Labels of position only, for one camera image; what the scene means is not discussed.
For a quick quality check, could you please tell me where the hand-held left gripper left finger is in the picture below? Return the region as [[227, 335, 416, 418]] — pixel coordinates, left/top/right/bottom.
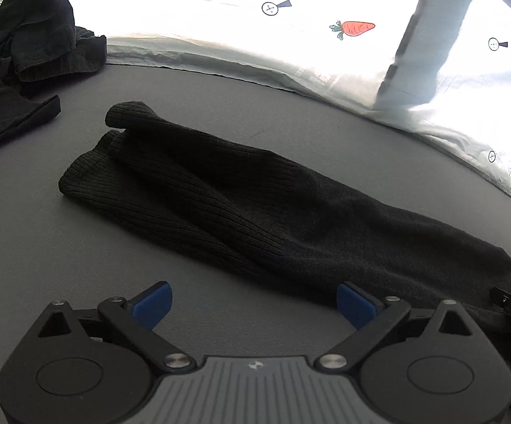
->
[[38, 280, 197, 372]]

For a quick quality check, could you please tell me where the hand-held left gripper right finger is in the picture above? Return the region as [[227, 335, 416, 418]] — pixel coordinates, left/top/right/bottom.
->
[[314, 281, 475, 372]]

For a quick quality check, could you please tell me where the black knit sweater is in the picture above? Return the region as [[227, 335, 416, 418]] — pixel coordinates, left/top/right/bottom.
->
[[58, 101, 511, 354]]

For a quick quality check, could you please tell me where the black garment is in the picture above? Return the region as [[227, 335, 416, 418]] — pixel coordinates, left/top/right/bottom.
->
[[0, 59, 62, 151]]

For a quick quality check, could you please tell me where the white carrot-print sheet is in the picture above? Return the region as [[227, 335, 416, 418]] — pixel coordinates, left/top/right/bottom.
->
[[25, 0, 511, 245]]

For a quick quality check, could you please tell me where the dark green corduroy garment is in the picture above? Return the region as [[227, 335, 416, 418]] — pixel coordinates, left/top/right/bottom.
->
[[0, 0, 108, 84]]

